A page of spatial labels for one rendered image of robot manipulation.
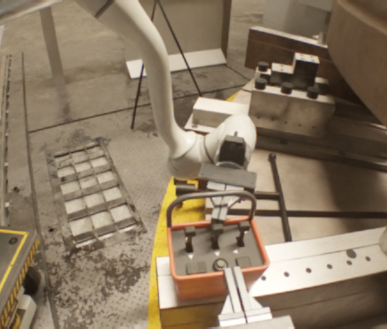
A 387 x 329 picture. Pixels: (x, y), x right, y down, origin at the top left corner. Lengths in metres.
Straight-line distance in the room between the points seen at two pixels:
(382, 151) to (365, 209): 0.45
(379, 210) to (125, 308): 1.32
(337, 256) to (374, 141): 1.16
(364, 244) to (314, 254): 0.16
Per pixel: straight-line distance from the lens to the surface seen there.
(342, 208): 1.57
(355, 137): 1.87
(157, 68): 0.71
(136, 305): 1.46
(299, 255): 0.81
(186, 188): 1.40
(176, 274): 0.58
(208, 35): 3.85
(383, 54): 1.17
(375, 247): 0.93
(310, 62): 1.66
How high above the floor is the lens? 1.32
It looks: 39 degrees down
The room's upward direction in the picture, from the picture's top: 3 degrees clockwise
